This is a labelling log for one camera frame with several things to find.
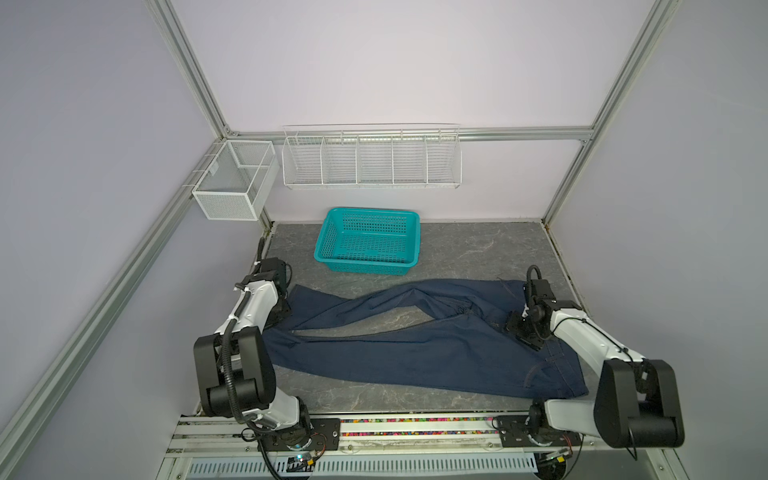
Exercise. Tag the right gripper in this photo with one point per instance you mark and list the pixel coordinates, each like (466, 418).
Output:
(510, 324)

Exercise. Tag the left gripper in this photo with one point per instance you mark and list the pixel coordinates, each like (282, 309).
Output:
(285, 312)

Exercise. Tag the dark blue denim trousers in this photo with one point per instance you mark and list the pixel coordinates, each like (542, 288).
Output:
(463, 346)

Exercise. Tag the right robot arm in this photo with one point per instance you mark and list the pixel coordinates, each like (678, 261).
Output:
(636, 404)

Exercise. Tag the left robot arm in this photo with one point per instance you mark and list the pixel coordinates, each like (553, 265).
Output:
(235, 374)

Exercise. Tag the teal plastic basket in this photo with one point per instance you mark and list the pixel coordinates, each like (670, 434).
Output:
(369, 241)

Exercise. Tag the small white mesh box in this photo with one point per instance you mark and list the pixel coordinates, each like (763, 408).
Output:
(237, 181)

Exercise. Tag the colourful bead strip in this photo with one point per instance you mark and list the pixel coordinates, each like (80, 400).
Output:
(440, 425)

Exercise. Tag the green circuit board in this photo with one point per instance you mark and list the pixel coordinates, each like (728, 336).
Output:
(299, 463)

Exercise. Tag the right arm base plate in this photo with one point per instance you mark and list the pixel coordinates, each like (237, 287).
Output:
(518, 431)

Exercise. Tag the aluminium frame rail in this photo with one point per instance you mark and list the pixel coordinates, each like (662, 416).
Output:
(464, 134)

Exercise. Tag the long white wire shelf basket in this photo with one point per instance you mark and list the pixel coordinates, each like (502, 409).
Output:
(390, 163)

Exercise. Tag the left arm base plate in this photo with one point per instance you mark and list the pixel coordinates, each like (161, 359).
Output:
(316, 434)

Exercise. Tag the white slotted cable duct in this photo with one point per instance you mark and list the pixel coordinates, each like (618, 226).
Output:
(413, 466)

